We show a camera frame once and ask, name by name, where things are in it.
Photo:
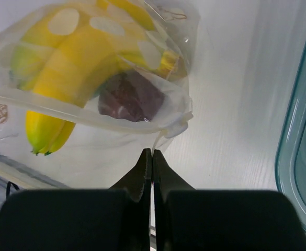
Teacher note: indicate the yellow banana bunch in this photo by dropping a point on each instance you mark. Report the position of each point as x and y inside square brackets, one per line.
[73, 50]

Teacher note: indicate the red apple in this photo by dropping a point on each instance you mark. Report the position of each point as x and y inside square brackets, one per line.
[130, 96]

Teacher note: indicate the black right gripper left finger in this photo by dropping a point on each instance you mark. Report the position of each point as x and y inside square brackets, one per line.
[117, 218]

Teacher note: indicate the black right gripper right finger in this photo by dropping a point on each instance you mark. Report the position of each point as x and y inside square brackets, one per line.
[194, 219]

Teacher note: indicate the clear zip top bag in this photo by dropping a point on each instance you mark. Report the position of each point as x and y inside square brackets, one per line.
[46, 143]

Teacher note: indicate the teal plastic tray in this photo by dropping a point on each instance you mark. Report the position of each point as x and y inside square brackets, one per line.
[290, 162]

